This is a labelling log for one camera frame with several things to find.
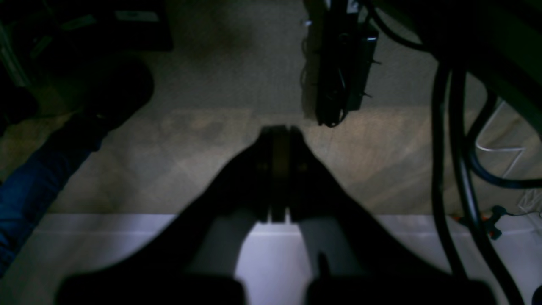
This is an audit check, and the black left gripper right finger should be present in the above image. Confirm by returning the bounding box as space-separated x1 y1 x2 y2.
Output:
279 127 496 305

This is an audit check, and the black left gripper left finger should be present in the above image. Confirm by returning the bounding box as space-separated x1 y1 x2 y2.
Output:
55 127 279 305

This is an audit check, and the person leg in jeans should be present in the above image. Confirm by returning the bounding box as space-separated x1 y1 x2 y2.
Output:
0 114 108 276

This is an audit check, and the black shoe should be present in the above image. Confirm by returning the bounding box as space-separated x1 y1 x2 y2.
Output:
64 59 155 131

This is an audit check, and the thick black cable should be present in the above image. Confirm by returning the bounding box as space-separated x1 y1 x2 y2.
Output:
431 64 525 305

